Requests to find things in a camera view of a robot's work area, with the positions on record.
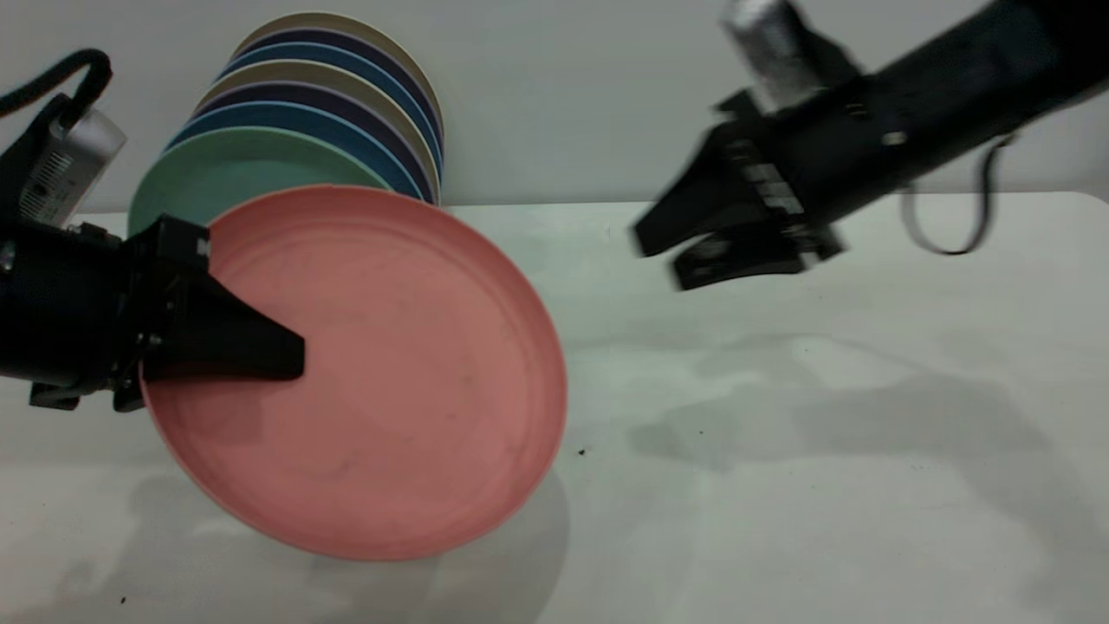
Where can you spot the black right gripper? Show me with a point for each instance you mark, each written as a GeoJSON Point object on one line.
{"type": "Point", "coordinates": [814, 156]}

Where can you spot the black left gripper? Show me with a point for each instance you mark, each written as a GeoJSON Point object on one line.
{"type": "Point", "coordinates": [104, 303]}

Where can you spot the pink plate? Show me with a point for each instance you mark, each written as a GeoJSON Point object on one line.
{"type": "Point", "coordinates": [416, 364]}

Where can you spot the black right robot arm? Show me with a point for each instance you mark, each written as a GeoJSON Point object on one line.
{"type": "Point", "coordinates": [996, 61]}

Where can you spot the green plate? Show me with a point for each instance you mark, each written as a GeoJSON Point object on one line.
{"type": "Point", "coordinates": [217, 173]}

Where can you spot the blue plate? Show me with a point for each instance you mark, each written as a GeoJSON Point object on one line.
{"type": "Point", "coordinates": [346, 58]}
{"type": "Point", "coordinates": [303, 116]}

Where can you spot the purple plate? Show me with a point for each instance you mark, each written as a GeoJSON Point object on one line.
{"type": "Point", "coordinates": [346, 41]}
{"type": "Point", "coordinates": [321, 94]}

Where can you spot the beige plate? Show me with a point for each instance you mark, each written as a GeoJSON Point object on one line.
{"type": "Point", "coordinates": [346, 21]}
{"type": "Point", "coordinates": [329, 73]}

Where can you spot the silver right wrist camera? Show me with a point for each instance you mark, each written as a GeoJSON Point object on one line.
{"type": "Point", "coordinates": [771, 43]}

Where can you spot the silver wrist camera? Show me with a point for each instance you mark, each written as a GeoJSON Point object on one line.
{"type": "Point", "coordinates": [78, 156]}
{"type": "Point", "coordinates": [771, 43]}

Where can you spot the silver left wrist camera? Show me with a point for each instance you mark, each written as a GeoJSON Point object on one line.
{"type": "Point", "coordinates": [78, 156]}

